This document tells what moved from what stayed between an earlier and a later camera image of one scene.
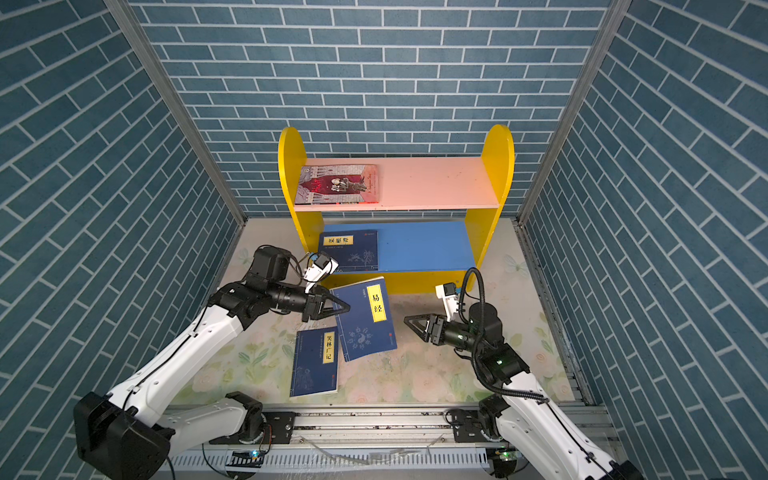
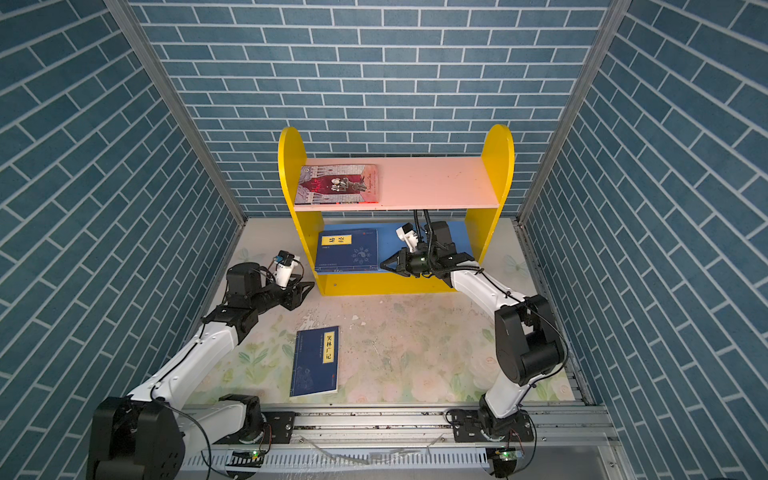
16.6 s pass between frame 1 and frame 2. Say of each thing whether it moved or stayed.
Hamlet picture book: stayed
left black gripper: moved
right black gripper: moved
